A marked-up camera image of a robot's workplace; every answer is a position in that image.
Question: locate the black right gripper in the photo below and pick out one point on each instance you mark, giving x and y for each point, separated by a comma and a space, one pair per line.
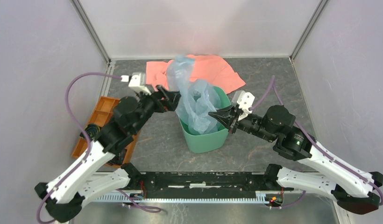
224, 116

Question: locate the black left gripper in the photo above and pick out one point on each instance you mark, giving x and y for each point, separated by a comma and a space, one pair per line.
173, 97

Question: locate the translucent blue trash bag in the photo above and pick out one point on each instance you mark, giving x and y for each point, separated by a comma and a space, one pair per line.
198, 97

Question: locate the green trash bin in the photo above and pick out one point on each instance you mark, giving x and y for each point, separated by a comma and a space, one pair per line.
208, 142

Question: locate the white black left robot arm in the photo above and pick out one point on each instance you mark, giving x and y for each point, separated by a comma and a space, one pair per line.
65, 196

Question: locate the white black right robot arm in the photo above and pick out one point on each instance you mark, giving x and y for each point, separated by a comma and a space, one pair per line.
351, 188

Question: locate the pink cloth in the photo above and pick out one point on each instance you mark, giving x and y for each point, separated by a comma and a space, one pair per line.
214, 69

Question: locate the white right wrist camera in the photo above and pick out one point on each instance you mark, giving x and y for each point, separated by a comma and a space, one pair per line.
244, 100

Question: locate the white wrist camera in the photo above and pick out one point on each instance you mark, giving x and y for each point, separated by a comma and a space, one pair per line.
244, 100
137, 82

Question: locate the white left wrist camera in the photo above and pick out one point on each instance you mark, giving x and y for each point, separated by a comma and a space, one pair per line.
137, 82

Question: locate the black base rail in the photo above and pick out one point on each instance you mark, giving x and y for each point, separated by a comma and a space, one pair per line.
202, 185

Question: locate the white cable duct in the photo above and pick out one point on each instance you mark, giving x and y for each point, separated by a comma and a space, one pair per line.
117, 197

